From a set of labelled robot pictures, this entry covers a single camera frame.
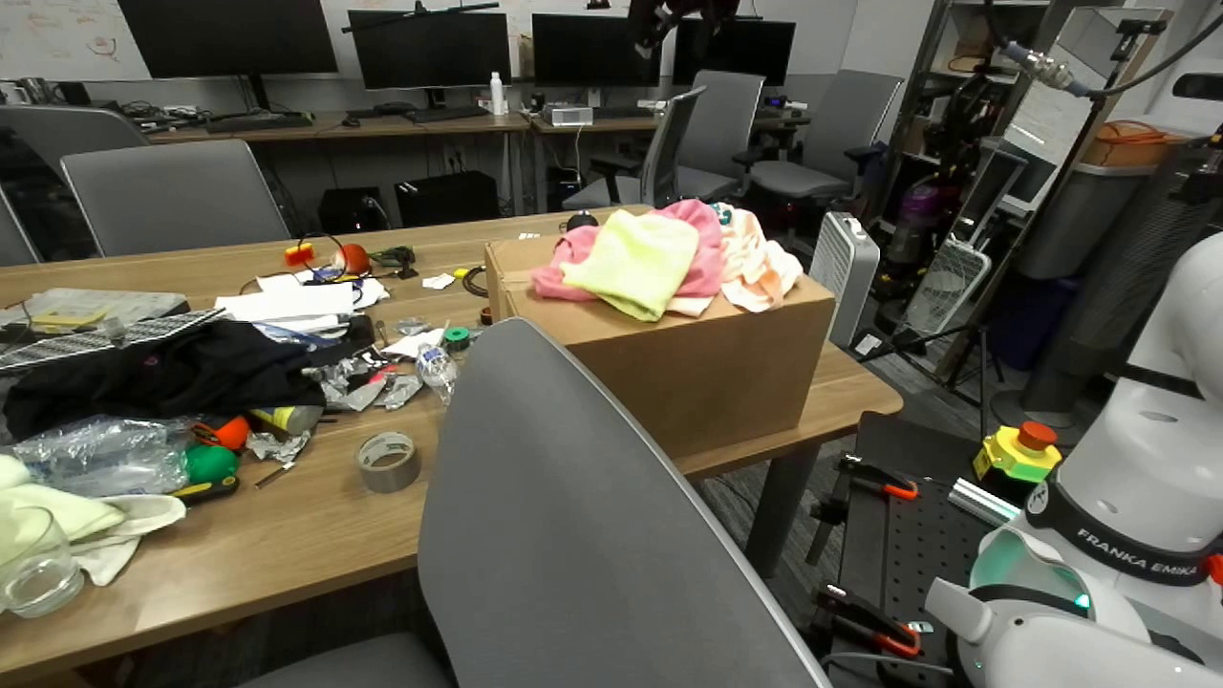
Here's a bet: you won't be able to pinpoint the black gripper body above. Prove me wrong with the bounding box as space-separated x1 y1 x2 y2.
621 0 744 63

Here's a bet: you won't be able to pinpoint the pink shirt with orange print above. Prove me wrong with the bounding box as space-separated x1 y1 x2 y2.
528 197 731 305

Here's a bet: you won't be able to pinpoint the yellow-green towel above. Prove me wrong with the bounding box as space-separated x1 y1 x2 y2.
561 207 703 324

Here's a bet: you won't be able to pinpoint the large cardboard box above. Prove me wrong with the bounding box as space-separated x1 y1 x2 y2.
482 207 839 455

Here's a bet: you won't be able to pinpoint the black computer monitor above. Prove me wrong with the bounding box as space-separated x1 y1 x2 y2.
115 0 338 80
345 8 512 91
670 13 797 91
528 13 670 91

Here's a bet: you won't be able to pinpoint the grey office chair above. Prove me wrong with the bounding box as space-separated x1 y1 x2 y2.
642 68 769 213
740 72 895 207
242 319 835 688
57 136 293 260
0 102 146 170

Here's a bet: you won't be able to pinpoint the white air purifier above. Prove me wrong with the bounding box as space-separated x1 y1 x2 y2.
807 207 887 352

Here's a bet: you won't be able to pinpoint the white floor appliance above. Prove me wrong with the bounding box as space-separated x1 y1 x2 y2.
900 234 993 339

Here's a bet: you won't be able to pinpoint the clear plastic water bottle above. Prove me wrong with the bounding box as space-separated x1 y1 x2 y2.
411 339 457 394

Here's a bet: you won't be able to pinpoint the grey bin with orange lid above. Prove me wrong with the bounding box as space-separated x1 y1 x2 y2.
1015 118 1178 283

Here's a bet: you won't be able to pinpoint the black keyboard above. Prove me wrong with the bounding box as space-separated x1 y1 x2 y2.
202 106 318 136

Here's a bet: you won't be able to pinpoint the white paper sheets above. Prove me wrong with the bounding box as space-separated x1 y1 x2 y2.
208 273 394 339

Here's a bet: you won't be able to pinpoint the crumpled foil wrappers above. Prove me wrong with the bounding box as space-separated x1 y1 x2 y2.
318 357 431 418

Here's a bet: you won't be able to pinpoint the yellow red emergency stop button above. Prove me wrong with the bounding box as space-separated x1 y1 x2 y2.
969 418 1067 491

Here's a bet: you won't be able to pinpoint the small orange toy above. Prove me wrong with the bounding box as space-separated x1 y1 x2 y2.
207 413 254 455

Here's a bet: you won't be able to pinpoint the whiteboard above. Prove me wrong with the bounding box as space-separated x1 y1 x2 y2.
0 0 152 86

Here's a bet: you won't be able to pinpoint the black cloth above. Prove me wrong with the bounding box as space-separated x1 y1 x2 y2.
0 319 379 443

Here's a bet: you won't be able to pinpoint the folded grey cloth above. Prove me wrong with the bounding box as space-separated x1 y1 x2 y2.
24 286 189 337

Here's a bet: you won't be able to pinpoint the green ball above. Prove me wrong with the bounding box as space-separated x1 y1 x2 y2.
182 440 244 499

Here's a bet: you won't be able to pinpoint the striped grey cloth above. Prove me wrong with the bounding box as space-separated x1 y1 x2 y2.
0 311 221 376

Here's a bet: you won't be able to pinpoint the clear plastic bag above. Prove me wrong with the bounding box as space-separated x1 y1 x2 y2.
10 413 196 503

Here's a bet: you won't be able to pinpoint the pale green cloth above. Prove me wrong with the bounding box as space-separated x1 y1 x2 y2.
0 452 188 588

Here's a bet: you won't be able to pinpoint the clear plastic cup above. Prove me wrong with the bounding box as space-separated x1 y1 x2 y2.
0 506 93 622

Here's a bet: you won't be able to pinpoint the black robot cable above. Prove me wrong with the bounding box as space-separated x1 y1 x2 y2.
996 13 1223 100

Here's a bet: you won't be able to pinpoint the orange handled screwdriver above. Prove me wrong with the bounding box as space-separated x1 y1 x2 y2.
833 452 923 506

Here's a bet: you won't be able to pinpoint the grey duct tape roll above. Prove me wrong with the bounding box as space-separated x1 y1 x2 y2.
355 430 425 499

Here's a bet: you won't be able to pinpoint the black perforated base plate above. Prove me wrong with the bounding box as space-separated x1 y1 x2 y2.
814 413 1025 688

